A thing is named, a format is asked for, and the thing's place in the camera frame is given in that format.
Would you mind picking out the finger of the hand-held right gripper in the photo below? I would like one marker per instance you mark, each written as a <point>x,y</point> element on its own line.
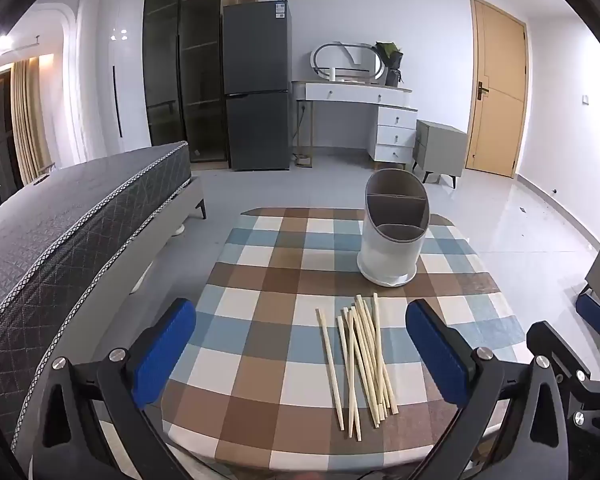
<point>597,315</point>
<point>587,400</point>

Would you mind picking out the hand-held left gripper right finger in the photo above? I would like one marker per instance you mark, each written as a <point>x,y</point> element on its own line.
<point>437,355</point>

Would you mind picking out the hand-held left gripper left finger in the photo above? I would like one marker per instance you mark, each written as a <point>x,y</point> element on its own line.
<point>162,355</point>

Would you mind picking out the pile of wooden chopsticks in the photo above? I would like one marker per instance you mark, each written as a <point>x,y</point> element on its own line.
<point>365,355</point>

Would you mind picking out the white grey utensil holder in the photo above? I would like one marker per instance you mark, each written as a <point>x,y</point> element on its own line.
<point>387,255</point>

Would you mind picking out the checkered tablecloth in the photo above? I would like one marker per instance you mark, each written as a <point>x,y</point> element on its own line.
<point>280,280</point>

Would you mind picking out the dark grey quilted mattress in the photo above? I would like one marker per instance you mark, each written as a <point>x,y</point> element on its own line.
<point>55,220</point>

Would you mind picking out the grey nightstand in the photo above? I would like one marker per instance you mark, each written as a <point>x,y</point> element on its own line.
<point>442,152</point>

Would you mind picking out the yellow wooden door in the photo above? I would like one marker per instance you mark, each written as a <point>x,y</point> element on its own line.
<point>500,110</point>

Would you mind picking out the dark grey refrigerator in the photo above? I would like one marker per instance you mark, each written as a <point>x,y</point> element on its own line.
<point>255,110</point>

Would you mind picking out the beige curtain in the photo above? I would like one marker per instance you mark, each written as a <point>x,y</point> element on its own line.
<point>27,125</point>

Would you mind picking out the white wardrobe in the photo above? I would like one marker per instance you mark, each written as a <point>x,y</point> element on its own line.
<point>130,85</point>

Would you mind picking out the dark glass cabinet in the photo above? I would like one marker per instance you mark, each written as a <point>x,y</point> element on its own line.
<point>200,85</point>

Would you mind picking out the white dressing table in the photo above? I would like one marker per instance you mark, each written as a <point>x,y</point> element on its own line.
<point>350,92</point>

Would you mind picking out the black wrapped flower bouquet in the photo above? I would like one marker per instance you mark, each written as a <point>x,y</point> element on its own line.
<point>392,67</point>

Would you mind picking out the small white cup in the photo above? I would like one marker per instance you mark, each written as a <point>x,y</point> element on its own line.
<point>331,75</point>

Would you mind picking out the oval mirror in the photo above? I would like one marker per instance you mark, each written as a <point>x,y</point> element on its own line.
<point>330,57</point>

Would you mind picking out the ceiling spotlight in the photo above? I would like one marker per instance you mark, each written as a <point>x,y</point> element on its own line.
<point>2,40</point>

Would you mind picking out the grey bed frame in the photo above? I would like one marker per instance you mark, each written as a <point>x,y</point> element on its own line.
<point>145,245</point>

